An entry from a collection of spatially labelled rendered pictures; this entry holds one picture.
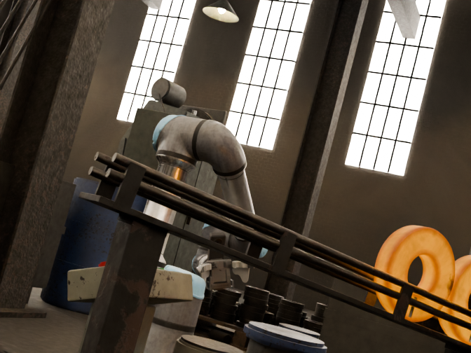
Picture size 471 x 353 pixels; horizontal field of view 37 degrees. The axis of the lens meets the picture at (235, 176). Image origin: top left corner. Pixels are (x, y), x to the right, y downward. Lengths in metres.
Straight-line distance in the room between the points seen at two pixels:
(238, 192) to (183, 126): 0.25
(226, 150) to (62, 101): 2.37
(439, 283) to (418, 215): 10.76
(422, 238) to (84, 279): 0.55
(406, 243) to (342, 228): 11.03
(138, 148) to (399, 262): 4.10
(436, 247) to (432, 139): 11.02
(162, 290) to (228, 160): 0.74
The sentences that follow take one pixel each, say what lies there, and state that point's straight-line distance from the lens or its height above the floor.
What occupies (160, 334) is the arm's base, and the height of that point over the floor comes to 0.43.
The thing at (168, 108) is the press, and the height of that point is 2.26.
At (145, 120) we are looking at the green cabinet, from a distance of 5.15.
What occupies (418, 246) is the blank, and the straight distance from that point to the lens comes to 1.16.
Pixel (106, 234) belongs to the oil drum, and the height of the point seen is 0.55.
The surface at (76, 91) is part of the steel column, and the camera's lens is 4.23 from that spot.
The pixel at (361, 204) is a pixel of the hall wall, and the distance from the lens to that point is 12.16.
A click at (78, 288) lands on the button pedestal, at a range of 1.14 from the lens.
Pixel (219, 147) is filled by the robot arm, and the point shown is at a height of 0.93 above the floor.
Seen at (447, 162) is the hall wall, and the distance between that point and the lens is 12.07.
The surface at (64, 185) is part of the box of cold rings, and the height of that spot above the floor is 0.79.
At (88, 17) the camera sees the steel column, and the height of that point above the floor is 1.76.
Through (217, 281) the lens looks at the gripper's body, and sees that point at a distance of 2.01.
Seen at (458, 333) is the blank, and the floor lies 0.64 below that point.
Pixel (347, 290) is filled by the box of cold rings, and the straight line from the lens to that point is 4.16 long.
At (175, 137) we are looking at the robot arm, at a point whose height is 0.93.
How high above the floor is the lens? 0.68
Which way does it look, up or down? 6 degrees up
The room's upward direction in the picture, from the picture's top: 15 degrees clockwise
